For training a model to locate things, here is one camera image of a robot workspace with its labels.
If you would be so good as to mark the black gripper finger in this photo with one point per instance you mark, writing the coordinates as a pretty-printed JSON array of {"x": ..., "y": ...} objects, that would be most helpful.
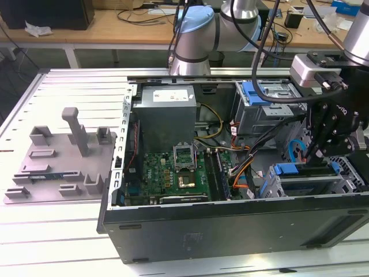
[
  {"x": 340, "y": 145},
  {"x": 317, "y": 121}
]

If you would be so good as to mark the hard disk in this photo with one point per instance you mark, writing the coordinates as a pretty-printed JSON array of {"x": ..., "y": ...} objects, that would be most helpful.
[{"x": 286, "y": 169}]

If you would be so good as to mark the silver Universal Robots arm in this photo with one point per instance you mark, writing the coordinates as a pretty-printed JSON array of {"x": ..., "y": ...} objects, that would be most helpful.
[{"x": 196, "y": 37}]

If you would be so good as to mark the metal disk bay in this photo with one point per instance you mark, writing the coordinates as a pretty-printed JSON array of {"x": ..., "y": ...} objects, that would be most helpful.
[{"x": 344, "y": 186}]

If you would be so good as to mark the metal drive cage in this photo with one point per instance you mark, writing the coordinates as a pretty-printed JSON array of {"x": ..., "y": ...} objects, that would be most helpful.
[{"x": 259, "y": 121}]

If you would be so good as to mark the blue plastic drive carrier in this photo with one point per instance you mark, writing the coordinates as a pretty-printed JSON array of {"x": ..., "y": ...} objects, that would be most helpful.
[{"x": 255, "y": 95}]

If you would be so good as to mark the clear plastic bag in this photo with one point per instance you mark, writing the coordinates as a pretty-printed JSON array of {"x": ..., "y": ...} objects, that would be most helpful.
[{"x": 338, "y": 23}]

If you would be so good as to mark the blue cardboard box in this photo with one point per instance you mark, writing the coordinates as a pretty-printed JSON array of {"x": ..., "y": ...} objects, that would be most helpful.
[{"x": 346, "y": 7}]

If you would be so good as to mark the white card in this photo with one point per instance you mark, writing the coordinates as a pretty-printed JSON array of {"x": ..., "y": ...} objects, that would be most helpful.
[{"x": 328, "y": 10}]

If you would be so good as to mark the small black box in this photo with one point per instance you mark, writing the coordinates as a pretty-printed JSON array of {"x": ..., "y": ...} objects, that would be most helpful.
[{"x": 294, "y": 20}]

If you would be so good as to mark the black RAM slot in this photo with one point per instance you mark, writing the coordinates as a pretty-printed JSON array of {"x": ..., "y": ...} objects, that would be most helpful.
[
  {"x": 224, "y": 173},
  {"x": 210, "y": 173},
  {"x": 219, "y": 173},
  {"x": 214, "y": 173}
]

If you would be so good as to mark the black waste bin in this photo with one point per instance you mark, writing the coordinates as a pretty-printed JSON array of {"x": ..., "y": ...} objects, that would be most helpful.
[{"x": 216, "y": 59}]

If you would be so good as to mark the CPU socket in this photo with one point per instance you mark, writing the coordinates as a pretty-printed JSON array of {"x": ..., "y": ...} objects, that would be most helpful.
[{"x": 186, "y": 180}]

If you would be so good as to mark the grey power supply unit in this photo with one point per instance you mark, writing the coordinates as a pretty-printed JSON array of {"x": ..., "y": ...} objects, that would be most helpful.
[{"x": 164, "y": 121}]

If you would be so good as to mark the black graphics card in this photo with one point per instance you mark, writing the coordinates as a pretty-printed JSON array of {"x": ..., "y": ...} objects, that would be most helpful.
[{"x": 181, "y": 198}]

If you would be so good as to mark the black open PC case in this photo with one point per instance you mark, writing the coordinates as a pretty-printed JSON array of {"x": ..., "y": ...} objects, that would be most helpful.
[{"x": 201, "y": 231}]

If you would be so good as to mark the green motherboard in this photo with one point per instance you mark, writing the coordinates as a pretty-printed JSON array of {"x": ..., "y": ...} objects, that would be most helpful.
[{"x": 155, "y": 173}]

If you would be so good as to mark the black case fan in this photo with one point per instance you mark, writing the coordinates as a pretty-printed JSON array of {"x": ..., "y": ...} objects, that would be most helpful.
[{"x": 135, "y": 150}]

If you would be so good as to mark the blue VGA port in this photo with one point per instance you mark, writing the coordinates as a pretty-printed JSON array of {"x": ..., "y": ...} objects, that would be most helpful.
[{"x": 134, "y": 190}]

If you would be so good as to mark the wooden workbench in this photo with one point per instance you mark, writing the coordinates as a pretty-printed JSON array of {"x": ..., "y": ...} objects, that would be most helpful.
[{"x": 115, "y": 34}]

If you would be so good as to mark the grey parts rack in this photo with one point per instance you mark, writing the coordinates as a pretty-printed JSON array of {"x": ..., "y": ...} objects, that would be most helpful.
[{"x": 66, "y": 161}]

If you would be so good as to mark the RAM stick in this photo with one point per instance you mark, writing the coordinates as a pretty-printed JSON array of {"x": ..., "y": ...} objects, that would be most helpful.
[{"x": 43, "y": 176}]

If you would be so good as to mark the large black box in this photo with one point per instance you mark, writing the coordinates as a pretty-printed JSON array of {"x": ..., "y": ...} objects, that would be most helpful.
[{"x": 43, "y": 14}]

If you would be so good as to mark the crumpled white wrapping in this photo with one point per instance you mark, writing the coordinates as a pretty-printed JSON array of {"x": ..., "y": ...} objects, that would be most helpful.
[{"x": 37, "y": 30}]

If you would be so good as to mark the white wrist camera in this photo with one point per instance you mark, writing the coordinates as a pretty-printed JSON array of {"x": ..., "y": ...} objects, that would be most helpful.
[{"x": 305, "y": 72}]

